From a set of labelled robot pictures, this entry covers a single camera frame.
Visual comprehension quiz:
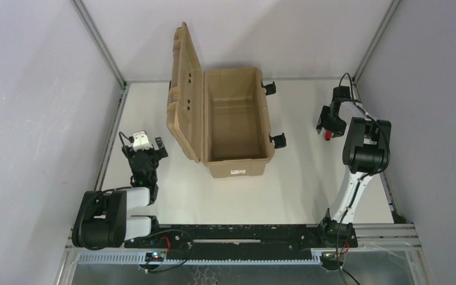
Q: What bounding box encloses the red handled screwdriver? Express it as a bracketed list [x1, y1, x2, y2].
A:
[324, 131, 333, 141]

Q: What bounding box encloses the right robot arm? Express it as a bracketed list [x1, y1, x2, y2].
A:
[316, 85, 391, 248]

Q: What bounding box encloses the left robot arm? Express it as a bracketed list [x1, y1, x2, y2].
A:
[71, 131, 168, 251]

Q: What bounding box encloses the tan plastic storage bin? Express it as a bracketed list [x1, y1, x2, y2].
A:
[166, 23, 276, 178]

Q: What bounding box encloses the black latch lower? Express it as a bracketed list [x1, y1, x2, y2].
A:
[269, 133, 287, 149]

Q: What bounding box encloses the black latch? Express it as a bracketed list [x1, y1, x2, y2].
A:
[269, 133, 287, 149]
[261, 81, 277, 96]

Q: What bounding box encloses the black latch upper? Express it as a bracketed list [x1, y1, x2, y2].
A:
[261, 81, 277, 96]

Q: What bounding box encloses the small electronics board with leds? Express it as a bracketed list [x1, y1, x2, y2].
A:
[145, 251, 166, 263]

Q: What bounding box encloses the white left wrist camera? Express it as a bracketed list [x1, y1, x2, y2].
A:
[132, 131, 153, 151]

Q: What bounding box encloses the aluminium frame profile left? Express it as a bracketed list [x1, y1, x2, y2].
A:
[71, 0, 128, 191]

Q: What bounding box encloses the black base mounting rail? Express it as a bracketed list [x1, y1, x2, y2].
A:
[124, 224, 359, 261]

